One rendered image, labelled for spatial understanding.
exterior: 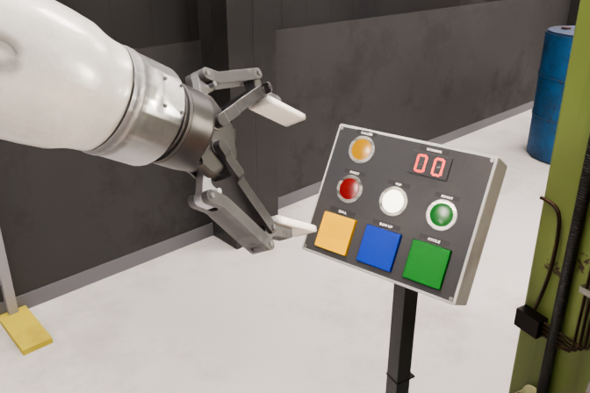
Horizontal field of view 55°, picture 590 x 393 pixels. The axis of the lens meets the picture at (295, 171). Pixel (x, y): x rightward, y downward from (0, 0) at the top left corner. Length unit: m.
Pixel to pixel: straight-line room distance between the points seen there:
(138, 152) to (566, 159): 0.91
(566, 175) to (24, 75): 1.02
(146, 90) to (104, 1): 2.26
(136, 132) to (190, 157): 0.07
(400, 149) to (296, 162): 2.44
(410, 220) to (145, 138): 0.74
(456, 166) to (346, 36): 2.63
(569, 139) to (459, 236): 0.29
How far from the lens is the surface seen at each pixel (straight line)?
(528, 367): 1.45
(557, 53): 4.52
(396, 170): 1.14
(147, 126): 0.45
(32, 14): 0.40
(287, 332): 2.53
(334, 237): 1.16
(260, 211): 0.56
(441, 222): 1.09
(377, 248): 1.12
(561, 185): 1.23
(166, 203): 3.05
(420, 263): 1.09
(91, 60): 0.41
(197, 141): 0.49
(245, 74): 0.61
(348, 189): 1.17
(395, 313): 1.33
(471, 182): 1.09
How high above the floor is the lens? 1.56
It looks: 22 degrees down
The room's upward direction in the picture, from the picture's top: straight up
